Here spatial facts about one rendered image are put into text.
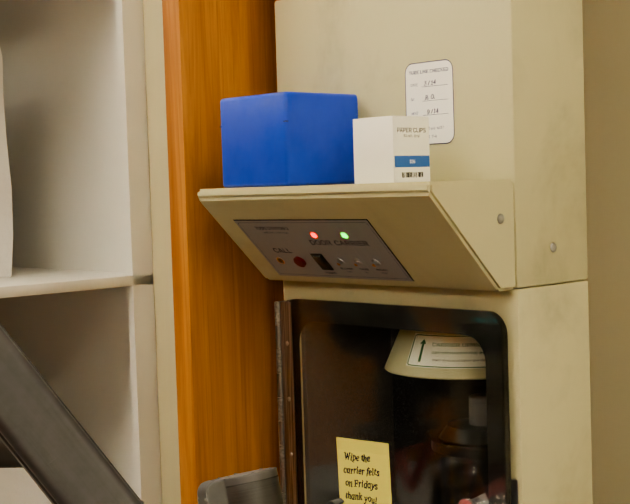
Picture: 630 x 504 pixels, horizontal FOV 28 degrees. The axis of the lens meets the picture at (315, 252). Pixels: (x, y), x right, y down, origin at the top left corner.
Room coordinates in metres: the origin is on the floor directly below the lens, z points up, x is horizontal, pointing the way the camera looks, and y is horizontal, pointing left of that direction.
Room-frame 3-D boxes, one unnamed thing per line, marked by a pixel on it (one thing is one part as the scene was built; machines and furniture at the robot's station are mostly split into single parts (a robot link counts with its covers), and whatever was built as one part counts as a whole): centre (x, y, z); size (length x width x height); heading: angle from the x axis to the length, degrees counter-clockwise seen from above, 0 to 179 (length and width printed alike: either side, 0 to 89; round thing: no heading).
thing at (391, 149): (1.16, -0.07, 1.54); 0.05 x 0.05 x 0.06; 44
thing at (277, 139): (1.26, 0.02, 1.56); 0.10 x 0.10 x 0.09; 43
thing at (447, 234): (1.21, -0.03, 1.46); 0.32 x 0.11 x 0.10; 43
